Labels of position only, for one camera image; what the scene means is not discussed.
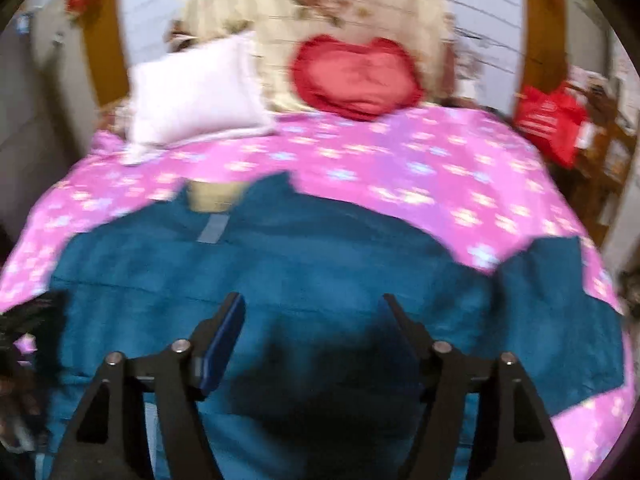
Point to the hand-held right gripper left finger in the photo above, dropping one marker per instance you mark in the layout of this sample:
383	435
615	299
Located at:
226	345

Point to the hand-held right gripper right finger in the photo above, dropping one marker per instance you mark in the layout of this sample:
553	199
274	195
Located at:
400	322

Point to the blue puffer jacket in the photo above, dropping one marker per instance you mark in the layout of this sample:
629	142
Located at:
325	270

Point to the pink floral bed sheet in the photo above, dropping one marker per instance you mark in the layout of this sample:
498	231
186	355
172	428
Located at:
400	160

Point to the red heart-shaped pillow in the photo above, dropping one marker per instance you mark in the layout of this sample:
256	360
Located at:
357	77

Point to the red shopping bag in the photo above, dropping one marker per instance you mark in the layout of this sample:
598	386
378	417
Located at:
547	120

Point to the white pillow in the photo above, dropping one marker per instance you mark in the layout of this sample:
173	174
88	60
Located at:
195	95

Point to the wooden chair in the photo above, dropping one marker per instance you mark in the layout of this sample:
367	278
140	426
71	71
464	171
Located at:
607	155

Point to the wooden bed headboard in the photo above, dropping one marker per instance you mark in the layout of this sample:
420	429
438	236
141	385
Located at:
107	50

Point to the cream floral blanket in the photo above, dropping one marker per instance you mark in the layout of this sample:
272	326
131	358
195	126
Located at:
240	0

